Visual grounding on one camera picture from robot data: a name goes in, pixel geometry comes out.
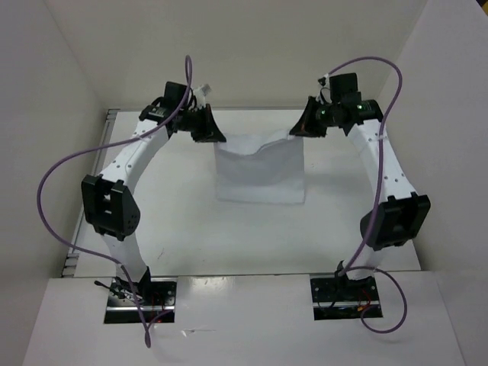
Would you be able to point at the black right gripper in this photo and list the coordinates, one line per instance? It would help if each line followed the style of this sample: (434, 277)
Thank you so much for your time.
(306, 126)

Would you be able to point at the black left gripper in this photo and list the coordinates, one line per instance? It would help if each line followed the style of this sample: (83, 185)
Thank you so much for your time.
(213, 133)

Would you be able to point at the white fabric skirt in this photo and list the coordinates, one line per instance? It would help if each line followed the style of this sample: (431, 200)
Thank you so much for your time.
(261, 168)

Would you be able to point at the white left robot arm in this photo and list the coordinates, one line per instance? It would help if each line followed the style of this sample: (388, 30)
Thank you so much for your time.
(108, 201)

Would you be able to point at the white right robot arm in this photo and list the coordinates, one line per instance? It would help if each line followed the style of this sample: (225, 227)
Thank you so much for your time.
(399, 210)

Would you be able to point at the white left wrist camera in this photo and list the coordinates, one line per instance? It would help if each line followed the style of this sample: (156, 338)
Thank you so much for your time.
(200, 94)

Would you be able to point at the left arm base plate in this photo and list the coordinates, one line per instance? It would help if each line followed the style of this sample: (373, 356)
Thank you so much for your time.
(159, 305)

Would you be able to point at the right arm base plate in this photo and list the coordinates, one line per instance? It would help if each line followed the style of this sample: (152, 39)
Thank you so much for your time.
(332, 302)

